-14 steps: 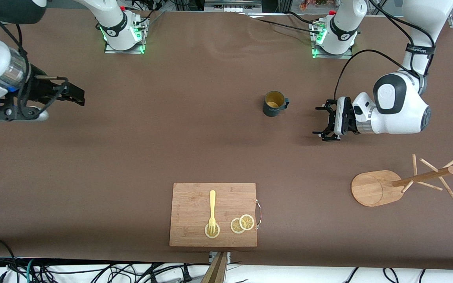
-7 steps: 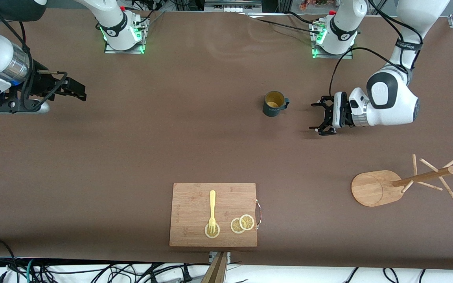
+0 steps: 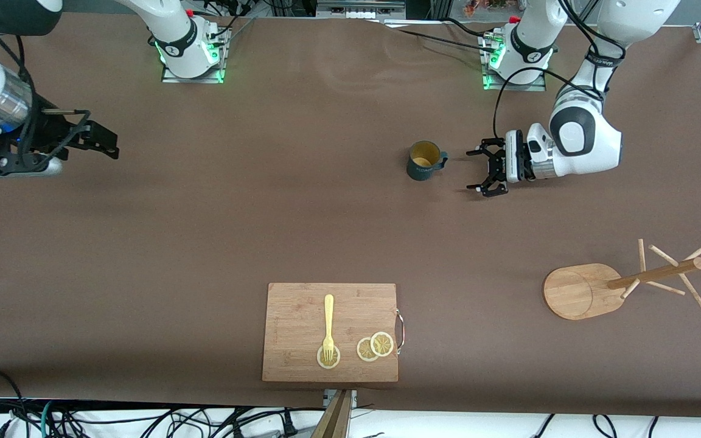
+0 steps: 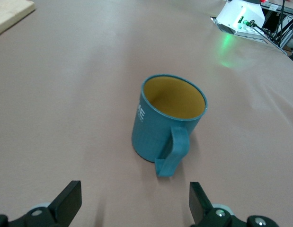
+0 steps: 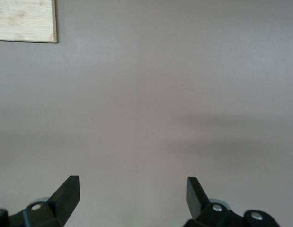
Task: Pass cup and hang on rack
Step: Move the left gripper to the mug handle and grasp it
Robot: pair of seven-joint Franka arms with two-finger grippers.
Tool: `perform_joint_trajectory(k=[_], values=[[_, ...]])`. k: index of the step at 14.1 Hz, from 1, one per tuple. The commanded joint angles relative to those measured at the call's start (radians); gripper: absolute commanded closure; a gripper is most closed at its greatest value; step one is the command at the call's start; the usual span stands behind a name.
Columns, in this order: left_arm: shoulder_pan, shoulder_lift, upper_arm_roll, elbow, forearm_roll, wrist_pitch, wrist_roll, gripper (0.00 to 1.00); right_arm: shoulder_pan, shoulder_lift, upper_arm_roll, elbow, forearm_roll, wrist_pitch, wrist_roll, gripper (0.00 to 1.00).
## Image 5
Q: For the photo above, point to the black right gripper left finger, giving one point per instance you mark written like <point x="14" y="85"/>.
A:
<point x="58" y="208"/>

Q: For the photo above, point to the wooden cutting board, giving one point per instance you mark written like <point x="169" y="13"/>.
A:
<point x="23" y="21"/>

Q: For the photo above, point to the brown table cover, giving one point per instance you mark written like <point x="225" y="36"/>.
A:
<point x="146" y="94"/>

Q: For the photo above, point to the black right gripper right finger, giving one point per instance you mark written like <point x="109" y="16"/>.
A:
<point x="200" y="212"/>

